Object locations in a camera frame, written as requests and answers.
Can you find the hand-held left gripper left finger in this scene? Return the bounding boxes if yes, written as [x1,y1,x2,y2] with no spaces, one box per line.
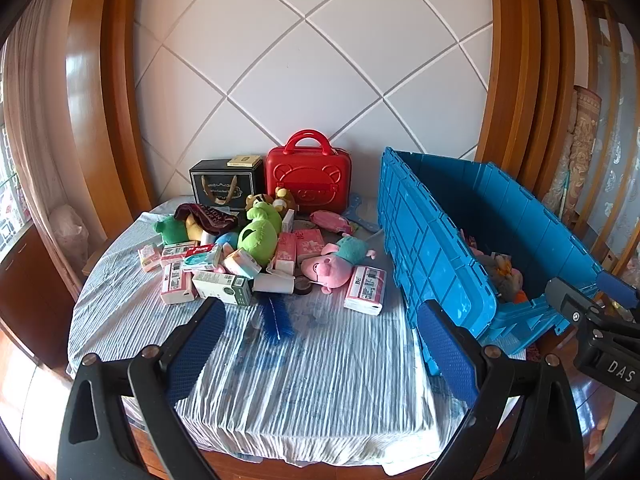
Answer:
[56,298,227,480]

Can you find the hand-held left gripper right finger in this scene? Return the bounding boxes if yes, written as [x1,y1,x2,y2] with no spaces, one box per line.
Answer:
[416,300,587,480]

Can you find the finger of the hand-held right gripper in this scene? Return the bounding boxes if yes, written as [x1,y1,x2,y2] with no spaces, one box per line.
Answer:
[545,277,640,341]
[597,270,640,318]

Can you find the blue bottle brush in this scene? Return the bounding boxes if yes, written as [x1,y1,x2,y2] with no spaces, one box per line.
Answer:
[257,295,293,343]

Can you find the blue plastic crate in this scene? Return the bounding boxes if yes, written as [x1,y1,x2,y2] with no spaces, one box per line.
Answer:
[376,147,613,378]

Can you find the green frog plush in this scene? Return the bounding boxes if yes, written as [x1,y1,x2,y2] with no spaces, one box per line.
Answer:
[236,199,284,266]

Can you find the white green box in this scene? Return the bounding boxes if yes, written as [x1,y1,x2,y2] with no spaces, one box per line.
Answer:
[192,270,253,307]

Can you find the pink white tissue pack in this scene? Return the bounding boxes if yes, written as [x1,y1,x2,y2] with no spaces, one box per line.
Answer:
[344,265,387,316]
[160,261,197,305]
[138,244,163,273]

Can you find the grey plush toy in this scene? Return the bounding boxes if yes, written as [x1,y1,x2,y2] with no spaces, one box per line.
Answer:
[475,252,523,302]

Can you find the person's bare foot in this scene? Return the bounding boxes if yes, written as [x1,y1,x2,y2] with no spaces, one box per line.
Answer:
[587,417,609,456]

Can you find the teal tissue pack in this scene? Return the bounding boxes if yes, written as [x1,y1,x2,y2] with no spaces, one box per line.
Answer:
[182,244,223,272]

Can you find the white orange tissue pack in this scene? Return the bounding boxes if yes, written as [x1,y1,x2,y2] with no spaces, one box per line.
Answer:
[223,247,262,280]

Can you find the white cardboard tube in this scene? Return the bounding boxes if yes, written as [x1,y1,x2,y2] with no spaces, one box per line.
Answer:
[252,272,296,295]

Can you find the small pink plush toy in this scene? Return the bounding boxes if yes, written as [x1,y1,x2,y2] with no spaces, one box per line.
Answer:
[460,230,484,259]

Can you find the yellow plush toy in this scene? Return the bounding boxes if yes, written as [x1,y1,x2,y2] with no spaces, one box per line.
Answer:
[185,212,207,242]

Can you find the dark green plush toy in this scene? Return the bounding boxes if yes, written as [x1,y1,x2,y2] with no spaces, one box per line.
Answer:
[153,215,190,247]

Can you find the pink floral tissue pack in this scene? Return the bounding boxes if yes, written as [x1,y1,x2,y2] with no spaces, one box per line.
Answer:
[272,232,297,276]
[295,230,326,263]

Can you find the maroon cloth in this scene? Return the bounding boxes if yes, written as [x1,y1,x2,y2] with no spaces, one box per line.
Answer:
[174,203,239,236]

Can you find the patterned beige curtain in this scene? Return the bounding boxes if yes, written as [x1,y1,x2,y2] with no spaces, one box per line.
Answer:
[542,85,601,228]

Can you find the pink pig plush teal clothing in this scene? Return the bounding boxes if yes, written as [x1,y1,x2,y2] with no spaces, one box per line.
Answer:
[300,236,378,295]

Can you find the black gift box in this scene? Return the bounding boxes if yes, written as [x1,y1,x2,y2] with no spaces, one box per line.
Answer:
[189,157,264,211]

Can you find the light blue plastic hanger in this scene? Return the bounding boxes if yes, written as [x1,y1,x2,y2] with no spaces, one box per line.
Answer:
[347,192,383,233]

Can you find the brown bear plush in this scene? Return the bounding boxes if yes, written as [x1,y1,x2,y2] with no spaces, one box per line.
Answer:
[245,187,300,214]

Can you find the translucent plastic bag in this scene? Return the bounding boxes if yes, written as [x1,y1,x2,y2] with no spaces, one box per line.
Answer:
[47,204,91,267]

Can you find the dark wooden cabinet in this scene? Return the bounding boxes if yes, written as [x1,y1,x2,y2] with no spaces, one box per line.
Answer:
[0,225,76,368]

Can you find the pink pouch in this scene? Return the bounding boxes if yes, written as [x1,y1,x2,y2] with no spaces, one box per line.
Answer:
[309,210,356,235]

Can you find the red suitcase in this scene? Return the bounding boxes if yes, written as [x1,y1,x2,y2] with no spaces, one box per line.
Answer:
[265,130,352,213]

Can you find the window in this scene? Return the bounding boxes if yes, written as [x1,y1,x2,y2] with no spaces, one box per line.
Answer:
[0,125,31,261]

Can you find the pale pink curtain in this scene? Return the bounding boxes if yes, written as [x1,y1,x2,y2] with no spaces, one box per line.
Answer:
[0,0,83,281]

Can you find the wooden wall frame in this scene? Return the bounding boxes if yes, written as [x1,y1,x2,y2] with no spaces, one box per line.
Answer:
[475,0,576,196]
[65,0,157,286]

